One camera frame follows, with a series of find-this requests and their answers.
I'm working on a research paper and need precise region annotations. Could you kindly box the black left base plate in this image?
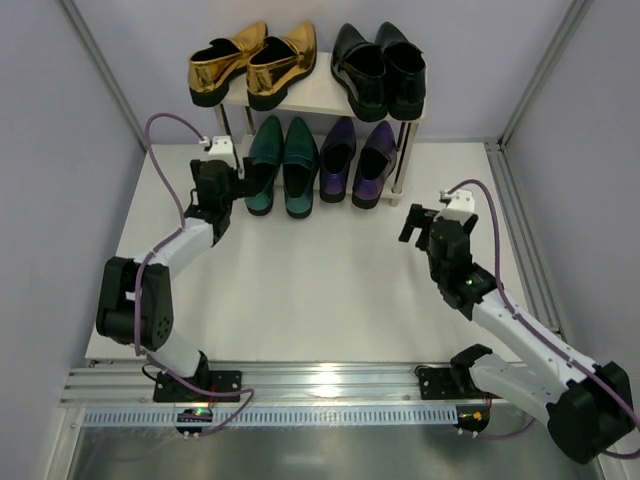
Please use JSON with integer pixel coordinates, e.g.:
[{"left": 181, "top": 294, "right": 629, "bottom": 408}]
[{"left": 152, "top": 370, "right": 243, "bottom": 403}]

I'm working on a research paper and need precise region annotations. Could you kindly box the slotted grey cable duct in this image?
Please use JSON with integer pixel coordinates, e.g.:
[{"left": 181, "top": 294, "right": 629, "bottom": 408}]
[{"left": 81, "top": 404, "right": 458, "bottom": 428}]

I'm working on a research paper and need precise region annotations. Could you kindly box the aluminium mounting rail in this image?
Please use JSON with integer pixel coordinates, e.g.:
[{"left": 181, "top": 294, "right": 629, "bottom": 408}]
[{"left": 59, "top": 360, "right": 601, "bottom": 409}]

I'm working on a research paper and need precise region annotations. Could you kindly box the gold loafer shoe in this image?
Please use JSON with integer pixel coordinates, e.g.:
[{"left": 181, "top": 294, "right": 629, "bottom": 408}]
[
  {"left": 246, "top": 20, "right": 317, "bottom": 111},
  {"left": 188, "top": 21, "right": 268, "bottom": 108}
]

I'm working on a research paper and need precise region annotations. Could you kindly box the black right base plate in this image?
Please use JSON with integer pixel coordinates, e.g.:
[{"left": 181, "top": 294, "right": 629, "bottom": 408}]
[{"left": 414, "top": 365, "right": 462, "bottom": 400}]

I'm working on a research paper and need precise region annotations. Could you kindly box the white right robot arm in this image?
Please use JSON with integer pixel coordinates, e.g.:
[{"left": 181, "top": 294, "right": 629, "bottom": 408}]
[{"left": 399, "top": 199, "right": 638, "bottom": 464}]

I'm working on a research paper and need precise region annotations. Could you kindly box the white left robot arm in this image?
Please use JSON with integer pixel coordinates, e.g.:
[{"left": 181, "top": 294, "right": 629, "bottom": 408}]
[{"left": 96, "top": 157, "right": 259, "bottom": 403}]

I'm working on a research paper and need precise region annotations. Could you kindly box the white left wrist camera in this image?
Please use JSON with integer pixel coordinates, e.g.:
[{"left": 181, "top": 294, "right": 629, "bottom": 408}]
[{"left": 199, "top": 135, "right": 237, "bottom": 168}]

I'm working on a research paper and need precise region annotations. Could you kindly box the purple loafer shoe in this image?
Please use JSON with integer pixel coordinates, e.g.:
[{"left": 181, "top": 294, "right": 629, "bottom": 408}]
[
  {"left": 352, "top": 121, "right": 397, "bottom": 210},
  {"left": 319, "top": 117, "right": 356, "bottom": 203}
]

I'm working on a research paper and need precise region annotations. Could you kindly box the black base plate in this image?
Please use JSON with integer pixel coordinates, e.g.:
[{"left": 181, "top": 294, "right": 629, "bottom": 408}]
[
  {"left": 152, "top": 370, "right": 243, "bottom": 403},
  {"left": 414, "top": 365, "right": 462, "bottom": 400}
]

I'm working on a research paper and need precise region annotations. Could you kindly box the black loafer shoe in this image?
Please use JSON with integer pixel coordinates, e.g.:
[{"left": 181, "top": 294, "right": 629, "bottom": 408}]
[
  {"left": 376, "top": 22, "right": 427, "bottom": 121},
  {"left": 331, "top": 23, "right": 388, "bottom": 123}
]

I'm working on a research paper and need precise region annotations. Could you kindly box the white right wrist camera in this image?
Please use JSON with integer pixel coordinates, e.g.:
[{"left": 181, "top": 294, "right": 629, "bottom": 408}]
[{"left": 438, "top": 189, "right": 475, "bottom": 224}]

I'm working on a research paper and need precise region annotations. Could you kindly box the green loafer shoe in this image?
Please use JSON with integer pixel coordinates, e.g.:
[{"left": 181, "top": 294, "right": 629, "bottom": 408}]
[
  {"left": 282, "top": 117, "right": 319, "bottom": 219},
  {"left": 245, "top": 115, "right": 284, "bottom": 216}
]

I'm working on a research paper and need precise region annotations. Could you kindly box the white two-tier shoe shelf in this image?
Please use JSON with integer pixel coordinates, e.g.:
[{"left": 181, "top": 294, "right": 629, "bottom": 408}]
[{"left": 211, "top": 52, "right": 426, "bottom": 207}]

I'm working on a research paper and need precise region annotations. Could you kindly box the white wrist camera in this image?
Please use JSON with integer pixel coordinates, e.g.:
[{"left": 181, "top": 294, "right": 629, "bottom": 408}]
[
  {"left": 438, "top": 189, "right": 475, "bottom": 224},
  {"left": 199, "top": 135, "right": 237, "bottom": 168}
]

